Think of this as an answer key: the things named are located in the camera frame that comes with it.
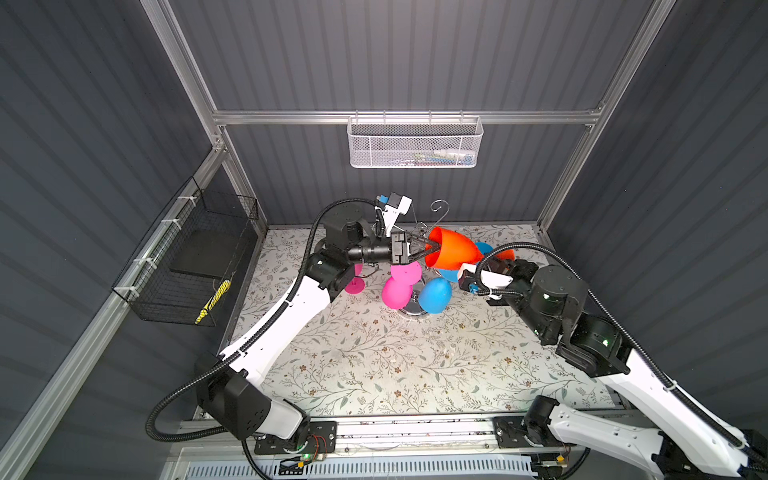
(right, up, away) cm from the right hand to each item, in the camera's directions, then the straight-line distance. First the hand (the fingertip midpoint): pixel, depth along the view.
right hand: (498, 253), depth 61 cm
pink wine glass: (-34, -11, +41) cm, 54 cm away
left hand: (-12, +1, -1) cm, 12 cm away
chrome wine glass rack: (-15, -15, +21) cm, 30 cm away
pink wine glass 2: (-21, -9, +14) cm, 27 cm away
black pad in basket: (-68, 0, +13) cm, 69 cm away
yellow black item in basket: (-64, -10, +10) cm, 65 cm away
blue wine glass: (-11, -10, +12) cm, 19 cm away
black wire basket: (-73, -5, +11) cm, 74 cm away
